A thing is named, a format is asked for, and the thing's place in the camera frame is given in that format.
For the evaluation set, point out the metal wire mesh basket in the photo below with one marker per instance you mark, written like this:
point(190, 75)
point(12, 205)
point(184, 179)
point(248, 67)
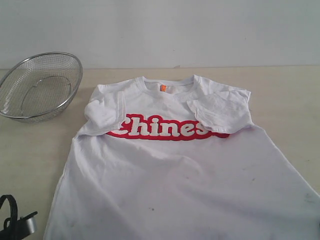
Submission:
point(40, 87)

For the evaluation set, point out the white t-shirt red lettering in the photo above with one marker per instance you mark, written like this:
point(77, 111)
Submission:
point(178, 160)

